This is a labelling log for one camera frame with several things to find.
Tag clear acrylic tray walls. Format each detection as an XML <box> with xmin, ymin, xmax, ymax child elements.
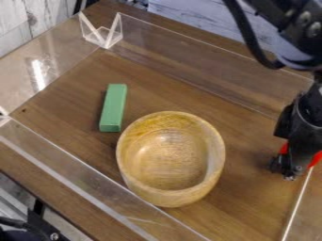
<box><xmin>0</xmin><ymin>13</ymin><xmax>322</xmax><ymax>241</ymax></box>

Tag green rectangular block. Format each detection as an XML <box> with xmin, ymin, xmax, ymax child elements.
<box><xmin>99</xmin><ymin>84</ymin><xmax>127</xmax><ymax>133</ymax></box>

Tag black clamp mount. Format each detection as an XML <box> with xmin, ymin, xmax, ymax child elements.
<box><xmin>0</xmin><ymin>201</ymin><xmax>72</xmax><ymax>241</ymax></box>

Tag red plush strawberry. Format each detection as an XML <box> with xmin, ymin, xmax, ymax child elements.
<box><xmin>278</xmin><ymin>143</ymin><xmax>322</xmax><ymax>168</ymax></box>

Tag wooden bowl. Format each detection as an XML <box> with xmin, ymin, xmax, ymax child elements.
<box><xmin>116</xmin><ymin>111</ymin><xmax>226</xmax><ymax>208</ymax></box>

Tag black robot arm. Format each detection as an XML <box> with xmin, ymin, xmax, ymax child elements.
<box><xmin>247</xmin><ymin>0</ymin><xmax>322</xmax><ymax>181</ymax></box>

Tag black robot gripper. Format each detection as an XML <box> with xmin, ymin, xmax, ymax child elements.
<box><xmin>268</xmin><ymin>83</ymin><xmax>322</xmax><ymax>182</ymax></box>

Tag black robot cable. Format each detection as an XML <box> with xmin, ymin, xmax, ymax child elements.
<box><xmin>222</xmin><ymin>0</ymin><xmax>322</xmax><ymax>71</ymax></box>

